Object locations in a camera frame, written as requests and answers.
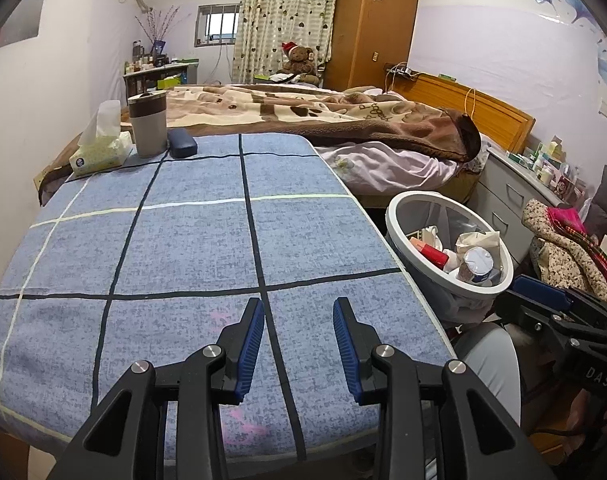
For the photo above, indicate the person's grey trouser leg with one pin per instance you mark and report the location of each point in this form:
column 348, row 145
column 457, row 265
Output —
column 488, row 360

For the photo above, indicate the white power strip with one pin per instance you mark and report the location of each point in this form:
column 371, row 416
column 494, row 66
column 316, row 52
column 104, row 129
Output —
column 401, row 71

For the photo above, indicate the pink plaid cloth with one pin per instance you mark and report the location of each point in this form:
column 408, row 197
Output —
column 568, row 217

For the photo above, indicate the cluster of small medicine boxes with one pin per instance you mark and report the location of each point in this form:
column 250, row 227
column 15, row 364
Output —
column 548, row 165

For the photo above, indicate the silver wall poster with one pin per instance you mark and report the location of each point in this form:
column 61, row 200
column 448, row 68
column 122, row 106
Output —
column 23, row 20

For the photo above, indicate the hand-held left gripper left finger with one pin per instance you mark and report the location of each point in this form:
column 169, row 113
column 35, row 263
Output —
column 246, row 355

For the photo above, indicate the vase with purple branches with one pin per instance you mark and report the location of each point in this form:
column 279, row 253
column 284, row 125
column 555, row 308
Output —
column 156, row 30

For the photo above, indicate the cluttered grey side desk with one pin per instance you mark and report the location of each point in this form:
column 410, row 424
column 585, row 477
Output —
column 143, row 77

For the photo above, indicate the white blue milk carton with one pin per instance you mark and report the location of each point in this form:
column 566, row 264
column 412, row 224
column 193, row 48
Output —
column 478, row 265

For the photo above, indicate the white round trash bin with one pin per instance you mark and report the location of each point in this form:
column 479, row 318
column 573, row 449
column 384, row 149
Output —
column 418, row 280

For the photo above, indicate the yellow tissue pack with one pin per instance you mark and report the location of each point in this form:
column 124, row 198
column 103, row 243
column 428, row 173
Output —
column 101, row 157

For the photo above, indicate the brown printed blanket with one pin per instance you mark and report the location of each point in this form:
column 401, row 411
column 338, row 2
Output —
column 358, row 120

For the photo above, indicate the wooden bed headboard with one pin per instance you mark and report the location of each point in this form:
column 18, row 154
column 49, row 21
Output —
column 483, row 110

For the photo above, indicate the wooden wardrobe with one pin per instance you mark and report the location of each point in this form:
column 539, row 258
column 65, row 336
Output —
column 373, row 20

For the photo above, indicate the grey brown thermos mug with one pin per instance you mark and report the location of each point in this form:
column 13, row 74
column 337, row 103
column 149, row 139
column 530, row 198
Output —
column 148, row 130

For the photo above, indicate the heart patterned curtain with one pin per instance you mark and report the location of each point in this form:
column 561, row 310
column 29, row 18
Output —
column 283, row 15

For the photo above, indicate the barred window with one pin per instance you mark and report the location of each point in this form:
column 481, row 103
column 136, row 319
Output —
column 218, row 25

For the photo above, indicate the green box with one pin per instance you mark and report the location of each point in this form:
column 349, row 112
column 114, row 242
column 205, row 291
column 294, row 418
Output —
column 169, row 81

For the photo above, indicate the dark blue glasses case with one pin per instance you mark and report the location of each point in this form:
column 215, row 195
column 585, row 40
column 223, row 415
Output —
column 182, row 144

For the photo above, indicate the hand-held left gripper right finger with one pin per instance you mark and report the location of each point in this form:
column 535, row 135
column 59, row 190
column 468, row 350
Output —
column 351, row 355

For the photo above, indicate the pink bed sheet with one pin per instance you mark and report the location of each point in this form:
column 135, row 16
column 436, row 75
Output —
column 398, row 165

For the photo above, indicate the red box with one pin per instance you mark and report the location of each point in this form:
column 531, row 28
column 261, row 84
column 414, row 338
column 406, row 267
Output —
column 433, row 256

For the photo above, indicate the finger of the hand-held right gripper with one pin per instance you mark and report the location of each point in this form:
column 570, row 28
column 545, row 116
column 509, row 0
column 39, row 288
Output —
column 528, row 312
column 538, row 287

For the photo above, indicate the brown teddy bear red hat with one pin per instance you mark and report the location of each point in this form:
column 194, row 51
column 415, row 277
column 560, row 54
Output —
column 297, row 62

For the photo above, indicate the clear plastic bin liner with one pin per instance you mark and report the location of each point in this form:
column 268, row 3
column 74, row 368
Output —
column 463, row 215

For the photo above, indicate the flat green packet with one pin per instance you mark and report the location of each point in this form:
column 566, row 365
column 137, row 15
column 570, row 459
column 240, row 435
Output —
column 447, row 77

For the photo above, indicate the floral quilted jacket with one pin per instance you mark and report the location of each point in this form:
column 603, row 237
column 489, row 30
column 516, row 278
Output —
column 558, row 255

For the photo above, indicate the white paper box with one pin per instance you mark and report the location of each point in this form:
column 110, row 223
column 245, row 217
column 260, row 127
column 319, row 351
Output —
column 478, row 241

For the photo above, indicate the blue dolphin wall sticker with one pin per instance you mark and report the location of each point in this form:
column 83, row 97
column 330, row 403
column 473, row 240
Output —
column 563, row 5

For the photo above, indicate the grey nightstand with drawers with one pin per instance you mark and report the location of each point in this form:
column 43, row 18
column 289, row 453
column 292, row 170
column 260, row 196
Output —
column 508, row 195

